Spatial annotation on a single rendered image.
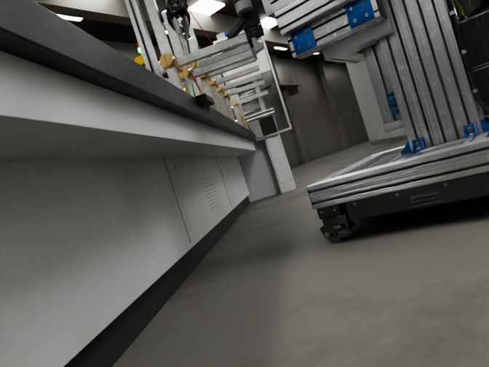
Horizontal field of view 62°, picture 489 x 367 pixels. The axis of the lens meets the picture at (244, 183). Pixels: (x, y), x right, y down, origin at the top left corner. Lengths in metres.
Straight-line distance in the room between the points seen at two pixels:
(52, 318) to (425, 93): 1.40
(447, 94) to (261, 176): 3.07
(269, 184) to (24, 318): 3.82
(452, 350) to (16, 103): 0.73
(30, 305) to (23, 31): 0.48
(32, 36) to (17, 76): 0.06
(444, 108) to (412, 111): 0.11
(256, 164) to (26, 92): 3.91
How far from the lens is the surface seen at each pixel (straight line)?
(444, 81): 1.68
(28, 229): 0.92
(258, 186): 4.50
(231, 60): 1.90
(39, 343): 0.88
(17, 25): 0.67
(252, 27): 1.91
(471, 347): 0.74
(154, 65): 1.38
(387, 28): 1.67
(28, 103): 0.68
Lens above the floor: 0.36
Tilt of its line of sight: 2 degrees down
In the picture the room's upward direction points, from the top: 18 degrees counter-clockwise
